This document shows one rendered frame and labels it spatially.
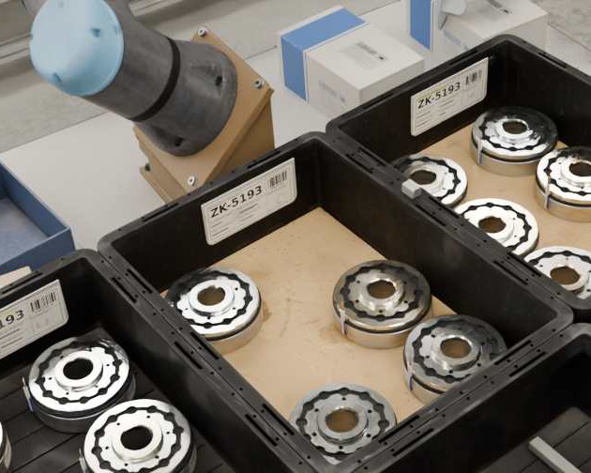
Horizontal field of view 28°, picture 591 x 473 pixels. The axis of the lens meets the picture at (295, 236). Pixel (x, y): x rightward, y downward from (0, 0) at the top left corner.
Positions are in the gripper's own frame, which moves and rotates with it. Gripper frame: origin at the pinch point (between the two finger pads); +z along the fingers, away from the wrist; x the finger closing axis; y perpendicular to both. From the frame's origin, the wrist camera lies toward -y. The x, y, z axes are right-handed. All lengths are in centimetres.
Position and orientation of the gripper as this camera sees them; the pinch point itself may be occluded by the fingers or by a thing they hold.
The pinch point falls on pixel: (474, 12)
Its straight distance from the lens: 187.0
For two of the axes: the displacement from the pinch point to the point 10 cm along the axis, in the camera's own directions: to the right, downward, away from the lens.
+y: 5.0, 5.5, -6.7
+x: 8.6, -3.8, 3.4
